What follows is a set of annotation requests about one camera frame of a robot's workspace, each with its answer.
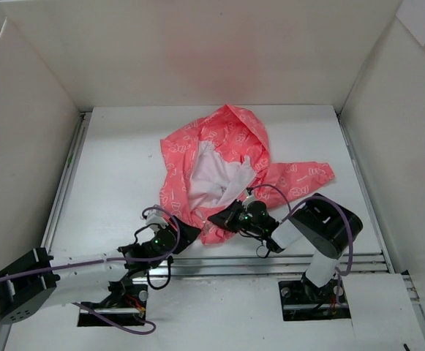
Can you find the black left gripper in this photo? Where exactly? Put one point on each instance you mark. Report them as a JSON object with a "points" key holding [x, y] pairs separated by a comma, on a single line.
{"points": [[184, 234]]}

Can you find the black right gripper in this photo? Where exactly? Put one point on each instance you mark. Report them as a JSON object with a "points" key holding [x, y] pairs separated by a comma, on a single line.
{"points": [[230, 216]]}

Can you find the pink patterned jacket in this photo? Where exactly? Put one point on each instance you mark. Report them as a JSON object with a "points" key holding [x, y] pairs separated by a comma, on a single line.
{"points": [[212, 160]]}

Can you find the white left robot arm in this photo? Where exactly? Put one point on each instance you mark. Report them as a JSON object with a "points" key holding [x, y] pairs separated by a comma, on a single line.
{"points": [[38, 280]]}

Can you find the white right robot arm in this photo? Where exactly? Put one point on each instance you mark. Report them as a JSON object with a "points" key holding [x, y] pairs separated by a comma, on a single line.
{"points": [[328, 226]]}

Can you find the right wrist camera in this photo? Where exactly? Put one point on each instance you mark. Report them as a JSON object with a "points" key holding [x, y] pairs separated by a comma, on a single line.
{"points": [[248, 195]]}

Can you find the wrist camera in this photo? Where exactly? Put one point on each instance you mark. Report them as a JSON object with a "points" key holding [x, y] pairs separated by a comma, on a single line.
{"points": [[248, 195], [154, 215]]}

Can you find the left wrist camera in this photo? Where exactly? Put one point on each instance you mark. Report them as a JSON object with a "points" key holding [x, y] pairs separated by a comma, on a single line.
{"points": [[154, 215]]}

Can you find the aluminium front rail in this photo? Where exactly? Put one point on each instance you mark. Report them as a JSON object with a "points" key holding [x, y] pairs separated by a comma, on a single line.
{"points": [[195, 266]]}

